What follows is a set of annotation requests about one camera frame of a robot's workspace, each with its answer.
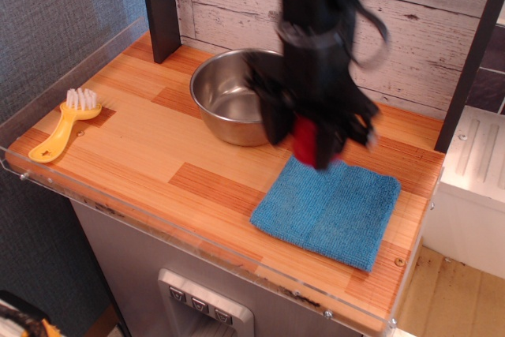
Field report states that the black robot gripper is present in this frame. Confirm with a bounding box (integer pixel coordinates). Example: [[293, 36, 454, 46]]
[[246, 24, 379, 170]]

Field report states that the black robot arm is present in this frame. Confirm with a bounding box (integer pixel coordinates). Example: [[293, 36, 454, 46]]
[[245, 0, 389, 170]]

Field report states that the blue rag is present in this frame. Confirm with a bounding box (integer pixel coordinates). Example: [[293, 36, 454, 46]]
[[250, 158, 401, 272]]

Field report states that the stainless steel bowl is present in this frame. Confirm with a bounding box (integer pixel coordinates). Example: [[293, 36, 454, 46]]
[[190, 48, 282, 147]]

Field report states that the white toy sink unit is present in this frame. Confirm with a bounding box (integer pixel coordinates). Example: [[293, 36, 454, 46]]
[[422, 107, 504, 277]]

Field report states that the silver dispenser button panel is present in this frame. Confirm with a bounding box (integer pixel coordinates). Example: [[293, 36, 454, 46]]
[[158, 268, 255, 336]]

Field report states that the silver toy fridge cabinet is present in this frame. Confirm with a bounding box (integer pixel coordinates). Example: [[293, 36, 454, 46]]
[[73, 201, 391, 336]]

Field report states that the yellow scrub brush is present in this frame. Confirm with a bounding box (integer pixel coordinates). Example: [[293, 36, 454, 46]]
[[28, 88, 102, 163]]

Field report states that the clear acrylic edge guard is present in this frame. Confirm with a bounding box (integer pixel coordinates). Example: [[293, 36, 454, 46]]
[[3, 35, 440, 336]]

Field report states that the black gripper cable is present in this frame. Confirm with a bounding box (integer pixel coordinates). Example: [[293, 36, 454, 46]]
[[346, 0, 391, 72]]

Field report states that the dark right shelf post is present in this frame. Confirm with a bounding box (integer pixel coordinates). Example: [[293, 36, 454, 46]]
[[434, 0, 504, 153]]

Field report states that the dark shelf post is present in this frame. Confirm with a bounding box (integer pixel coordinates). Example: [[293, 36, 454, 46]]
[[434, 0, 504, 153], [145, 0, 181, 64]]

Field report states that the dark left shelf post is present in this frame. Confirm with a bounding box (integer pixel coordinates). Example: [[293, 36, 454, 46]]
[[145, 0, 181, 64]]

